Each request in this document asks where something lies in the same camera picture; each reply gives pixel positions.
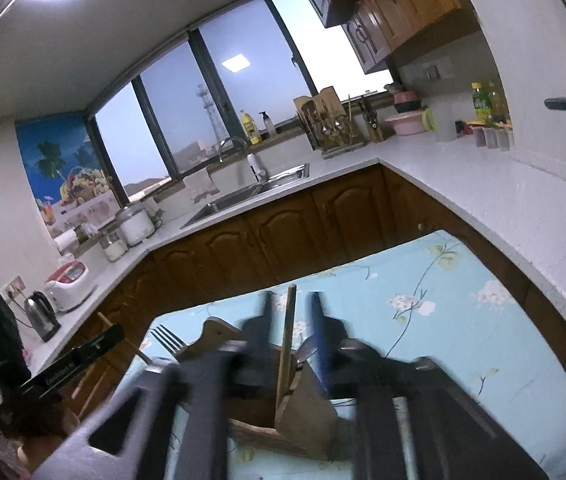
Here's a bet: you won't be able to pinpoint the wooden chopstick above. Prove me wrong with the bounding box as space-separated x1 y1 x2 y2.
274 284 298 413
96 312 153 365

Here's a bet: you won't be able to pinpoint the steel electric kettle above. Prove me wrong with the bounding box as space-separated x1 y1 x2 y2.
23 291 63 344

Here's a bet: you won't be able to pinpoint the yellow oil bottle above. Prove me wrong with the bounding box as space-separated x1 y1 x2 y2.
240 111 263 145

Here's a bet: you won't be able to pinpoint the white pot with glass lid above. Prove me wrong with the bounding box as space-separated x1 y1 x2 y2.
114 203 157 247

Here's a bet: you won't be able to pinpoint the glass jar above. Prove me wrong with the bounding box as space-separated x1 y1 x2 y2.
99 234 129 263

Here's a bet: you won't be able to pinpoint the white faucet filter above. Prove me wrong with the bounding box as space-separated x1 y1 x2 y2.
246 154 267 184

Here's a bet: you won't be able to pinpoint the utensil drying rack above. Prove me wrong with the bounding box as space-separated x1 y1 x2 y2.
293 86 369 154

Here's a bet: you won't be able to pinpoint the wooden wall cabinets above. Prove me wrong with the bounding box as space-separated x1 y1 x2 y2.
283 0 464 77

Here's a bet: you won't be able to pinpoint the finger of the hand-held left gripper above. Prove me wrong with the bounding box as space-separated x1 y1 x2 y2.
82 324 125 368

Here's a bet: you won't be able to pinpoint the green drink bottle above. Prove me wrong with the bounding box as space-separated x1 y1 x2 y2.
471 81 494 124

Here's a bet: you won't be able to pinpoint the curved steel faucet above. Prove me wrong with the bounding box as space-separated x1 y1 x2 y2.
218 136 250 163

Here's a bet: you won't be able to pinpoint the blue floral tablecloth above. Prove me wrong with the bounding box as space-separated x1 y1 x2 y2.
113 230 566 480

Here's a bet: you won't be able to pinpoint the wooden knife block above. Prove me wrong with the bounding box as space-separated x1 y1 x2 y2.
359 97 387 144

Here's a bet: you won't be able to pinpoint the pink lidded pot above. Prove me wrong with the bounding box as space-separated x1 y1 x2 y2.
392 88 424 113

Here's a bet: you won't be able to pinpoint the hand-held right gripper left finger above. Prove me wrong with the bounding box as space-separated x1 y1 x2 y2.
30 291 285 480

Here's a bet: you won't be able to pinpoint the wooden utensil holder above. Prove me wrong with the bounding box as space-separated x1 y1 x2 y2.
183 317 355 462

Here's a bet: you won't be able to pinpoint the steel fork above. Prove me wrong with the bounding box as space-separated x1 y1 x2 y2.
150 324 189 361

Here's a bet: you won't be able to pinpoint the tropical fruit wall poster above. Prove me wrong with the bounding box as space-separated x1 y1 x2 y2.
16 114 120 237

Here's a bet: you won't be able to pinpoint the person's left hand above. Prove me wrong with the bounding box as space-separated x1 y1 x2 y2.
0 394 83 467

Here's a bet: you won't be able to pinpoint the dark framed window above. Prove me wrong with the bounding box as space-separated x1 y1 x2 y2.
86 0 395 207

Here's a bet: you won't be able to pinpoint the white paper roll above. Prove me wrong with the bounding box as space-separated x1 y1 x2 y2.
56 230 82 252

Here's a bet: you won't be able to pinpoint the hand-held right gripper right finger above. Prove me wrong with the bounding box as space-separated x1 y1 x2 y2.
304 291 550 480

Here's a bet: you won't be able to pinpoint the steel sink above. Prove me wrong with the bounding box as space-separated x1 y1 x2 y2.
179 162 311 231

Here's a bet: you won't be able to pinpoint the white red rice cooker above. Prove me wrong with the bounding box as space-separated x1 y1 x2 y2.
44 260 97 314

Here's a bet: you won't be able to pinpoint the row of seasoning containers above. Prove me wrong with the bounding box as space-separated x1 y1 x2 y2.
467 120 514 151

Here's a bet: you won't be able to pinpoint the wall socket with plugs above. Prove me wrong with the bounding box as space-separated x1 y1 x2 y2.
0 276 27 297

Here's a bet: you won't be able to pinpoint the translucent white jug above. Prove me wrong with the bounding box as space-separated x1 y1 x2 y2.
433 95 460 144

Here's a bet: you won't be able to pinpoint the wooden base cabinets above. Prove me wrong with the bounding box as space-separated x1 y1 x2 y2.
28 162 566 411

